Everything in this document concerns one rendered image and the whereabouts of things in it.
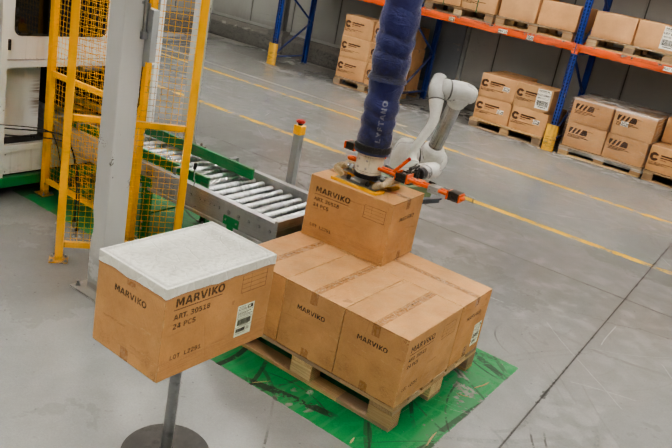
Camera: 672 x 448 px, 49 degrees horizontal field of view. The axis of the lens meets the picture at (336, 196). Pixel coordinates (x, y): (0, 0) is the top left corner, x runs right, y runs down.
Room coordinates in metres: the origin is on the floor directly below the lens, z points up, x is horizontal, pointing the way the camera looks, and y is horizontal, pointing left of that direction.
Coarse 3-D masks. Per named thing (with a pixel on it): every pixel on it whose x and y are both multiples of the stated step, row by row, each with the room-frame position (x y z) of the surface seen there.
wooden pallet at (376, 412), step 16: (256, 352) 3.73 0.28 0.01; (272, 352) 3.75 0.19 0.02; (288, 352) 3.61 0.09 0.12; (288, 368) 3.61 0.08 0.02; (304, 368) 3.54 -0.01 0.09; (320, 368) 3.49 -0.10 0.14; (448, 368) 3.75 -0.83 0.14; (464, 368) 3.99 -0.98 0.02; (320, 384) 3.52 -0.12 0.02; (432, 384) 3.60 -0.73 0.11; (336, 400) 3.41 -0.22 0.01; (352, 400) 3.42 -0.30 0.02; (368, 416) 3.30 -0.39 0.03; (384, 416) 3.25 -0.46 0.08
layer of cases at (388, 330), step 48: (288, 240) 4.19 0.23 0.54; (288, 288) 3.65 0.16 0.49; (336, 288) 3.66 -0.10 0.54; (384, 288) 3.78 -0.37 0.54; (432, 288) 3.91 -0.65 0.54; (480, 288) 4.04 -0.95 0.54; (288, 336) 3.62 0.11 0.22; (336, 336) 3.46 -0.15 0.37; (384, 336) 3.31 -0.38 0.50; (432, 336) 3.46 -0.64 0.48; (384, 384) 3.28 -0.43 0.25
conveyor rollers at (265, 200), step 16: (144, 144) 5.58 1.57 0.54; (160, 144) 5.62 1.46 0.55; (176, 160) 5.30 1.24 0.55; (192, 160) 5.41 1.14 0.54; (208, 176) 5.08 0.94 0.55; (224, 176) 5.20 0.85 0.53; (240, 176) 5.23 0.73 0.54; (224, 192) 4.83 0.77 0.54; (240, 192) 4.87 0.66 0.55; (256, 192) 4.98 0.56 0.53; (272, 192) 5.01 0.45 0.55; (256, 208) 4.62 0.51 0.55; (272, 208) 4.72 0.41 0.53; (288, 208) 4.74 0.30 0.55; (304, 208) 4.88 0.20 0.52
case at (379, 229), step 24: (312, 192) 4.35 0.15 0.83; (336, 192) 4.26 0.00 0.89; (360, 192) 4.18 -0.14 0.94; (384, 192) 4.27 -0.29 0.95; (408, 192) 4.36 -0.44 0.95; (312, 216) 4.33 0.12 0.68; (336, 216) 4.25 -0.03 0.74; (360, 216) 4.17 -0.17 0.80; (384, 216) 4.09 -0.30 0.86; (408, 216) 4.27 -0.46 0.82; (336, 240) 4.23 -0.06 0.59; (360, 240) 4.15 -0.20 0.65; (384, 240) 4.07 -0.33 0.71; (408, 240) 4.34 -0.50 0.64; (384, 264) 4.10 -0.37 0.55
